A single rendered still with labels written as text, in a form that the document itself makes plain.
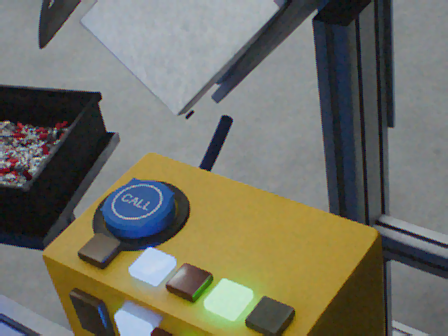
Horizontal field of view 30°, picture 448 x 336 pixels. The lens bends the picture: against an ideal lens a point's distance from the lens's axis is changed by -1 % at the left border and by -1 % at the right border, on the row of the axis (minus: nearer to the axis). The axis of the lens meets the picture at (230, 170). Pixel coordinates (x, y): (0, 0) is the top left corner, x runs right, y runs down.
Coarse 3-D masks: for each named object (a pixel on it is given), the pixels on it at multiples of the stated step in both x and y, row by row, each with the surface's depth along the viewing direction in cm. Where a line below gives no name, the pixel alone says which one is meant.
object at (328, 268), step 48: (192, 192) 48; (240, 192) 47; (144, 240) 45; (192, 240) 45; (240, 240) 44; (288, 240) 44; (336, 240) 43; (96, 288) 44; (144, 288) 43; (288, 288) 41; (336, 288) 41
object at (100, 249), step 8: (96, 240) 45; (104, 240) 45; (112, 240) 45; (88, 248) 45; (96, 248) 44; (104, 248) 44; (112, 248) 44; (120, 248) 45; (80, 256) 44; (88, 256) 44; (96, 256) 44; (104, 256) 44; (112, 256) 44; (96, 264) 44; (104, 264) 44
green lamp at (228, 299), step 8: (224, 280) 41; (216, 288) 41; (224, 288) 41; (232, 288) 41; (240, 288) 41; (248, 288) 41; (208, 296) 41; (216, 296) 41; (224, 296) 41; (232, 296) 41; (240, 296) 40; (248, 296) 41; (208, 304) 40; (216, 304) 40; (224, 304) 40; (232, 304) 40; (240, 304) 40; (216, 312) 40; (224, 312) 40; (232, 312) 40; (240, 312) 40; (232, 320) 40
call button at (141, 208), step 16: (128, 192) 47; (144, 192) 47; (160, 192) 47; (112, 208) 46; (128, 208) 46; (144, 208) 46; (160, 208) 46; (112, 224) 45; (128, 224) 45; (144, 224) 45; (160, 224) 45
